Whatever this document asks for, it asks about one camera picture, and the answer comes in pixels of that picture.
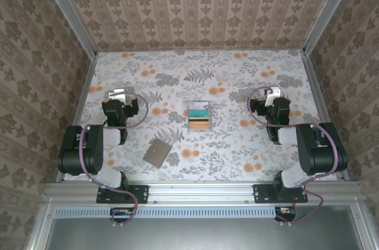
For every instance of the aluminium corner post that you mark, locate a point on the aluminium corner post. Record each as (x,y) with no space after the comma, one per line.
(68,10)
(328,7)

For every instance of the aluminium side rail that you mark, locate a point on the aluminium side rail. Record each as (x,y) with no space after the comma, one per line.
(86,90)
(316,93)

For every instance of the left black and white robot arm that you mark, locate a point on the left black and white robot arm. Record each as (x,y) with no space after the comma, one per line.
(91,149)

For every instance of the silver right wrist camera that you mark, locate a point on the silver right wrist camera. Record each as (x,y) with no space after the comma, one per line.
(272,97)

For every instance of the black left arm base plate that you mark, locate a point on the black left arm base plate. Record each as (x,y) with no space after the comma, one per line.
(139,193)

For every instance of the aluminium front frame rail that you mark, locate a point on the aluminium front frame rail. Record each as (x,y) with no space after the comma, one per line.
(201,192)

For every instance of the gold card with black stripe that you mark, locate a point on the gold card with black stripe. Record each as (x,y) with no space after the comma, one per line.
(199,125)

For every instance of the grey metal panel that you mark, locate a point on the grey metal panel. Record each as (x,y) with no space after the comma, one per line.
(201,235)

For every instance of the silver VIP card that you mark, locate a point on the silver VIP card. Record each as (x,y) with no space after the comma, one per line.
(199,105)

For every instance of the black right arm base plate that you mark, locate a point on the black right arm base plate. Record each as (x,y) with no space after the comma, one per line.
(262,193)

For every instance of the clear acrylic card stand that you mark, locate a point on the clear acrylic card stand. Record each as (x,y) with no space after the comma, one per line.
(199,130)

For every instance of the teal card with number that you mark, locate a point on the teal card with number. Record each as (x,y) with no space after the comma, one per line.
(198,113)

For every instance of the floral patterned table cover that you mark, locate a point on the floral patterned table cover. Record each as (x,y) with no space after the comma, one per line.
(237,63)

